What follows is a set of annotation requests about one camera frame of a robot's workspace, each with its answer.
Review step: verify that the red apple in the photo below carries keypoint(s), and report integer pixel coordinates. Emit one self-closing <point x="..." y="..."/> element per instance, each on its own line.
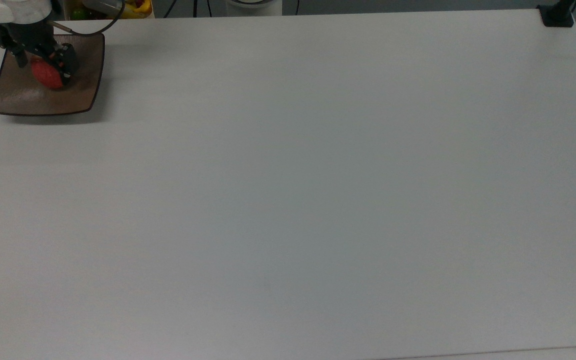
<point x="47" y="76"/>

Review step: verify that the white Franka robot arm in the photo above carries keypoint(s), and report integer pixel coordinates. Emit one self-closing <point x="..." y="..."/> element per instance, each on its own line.
<point x="23" y="10"/>

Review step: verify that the brown square ceramic plate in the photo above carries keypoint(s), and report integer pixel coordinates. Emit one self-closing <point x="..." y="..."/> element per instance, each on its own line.
<point x="23" y="97"/>

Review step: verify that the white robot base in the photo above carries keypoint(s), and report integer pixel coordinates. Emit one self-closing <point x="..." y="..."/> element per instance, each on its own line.
<point x="253" y="6"/>

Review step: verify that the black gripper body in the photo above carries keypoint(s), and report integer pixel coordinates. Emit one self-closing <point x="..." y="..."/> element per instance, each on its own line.
<point x="28" y="37"/>

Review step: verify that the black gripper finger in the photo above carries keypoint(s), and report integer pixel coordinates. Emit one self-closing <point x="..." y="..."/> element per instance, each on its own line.
<point x="21" y="60"/>
<point x="67" y="62"/>

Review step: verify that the yellow box of toy fruit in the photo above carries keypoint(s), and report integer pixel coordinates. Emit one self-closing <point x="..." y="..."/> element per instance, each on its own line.
<point x="138" y="9"/>

